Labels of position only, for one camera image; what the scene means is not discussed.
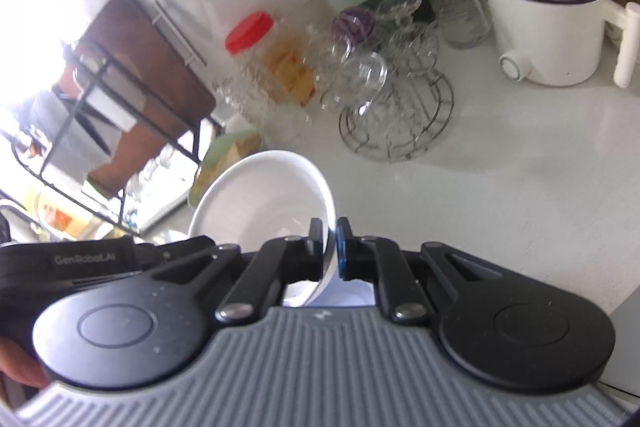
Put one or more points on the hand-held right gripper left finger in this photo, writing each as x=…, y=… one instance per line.
x=316, y=252

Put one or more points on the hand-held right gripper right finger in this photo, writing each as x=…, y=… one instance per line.
x=342, y=252

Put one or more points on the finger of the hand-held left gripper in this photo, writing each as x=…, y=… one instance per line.
x=180, y=249

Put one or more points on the white ceramic bowl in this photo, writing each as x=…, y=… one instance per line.
x=260, y=202

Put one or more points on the person's left hand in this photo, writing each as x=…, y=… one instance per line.
x=20, y=364

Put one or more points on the yellow detergent bottle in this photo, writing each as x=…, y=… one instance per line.
x=60, y=217

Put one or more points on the black metal dish rack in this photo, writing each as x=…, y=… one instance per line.
x=121, y=207

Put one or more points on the pale green plastic basket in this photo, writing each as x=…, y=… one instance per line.
x=220, y=147

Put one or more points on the red lidded clear jar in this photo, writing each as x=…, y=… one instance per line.
x=290, y=67

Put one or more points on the brown wooden cutting board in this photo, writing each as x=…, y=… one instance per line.
x=150, y=57

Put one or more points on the purple tinted glass cup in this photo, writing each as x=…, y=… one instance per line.
x=354, y=24

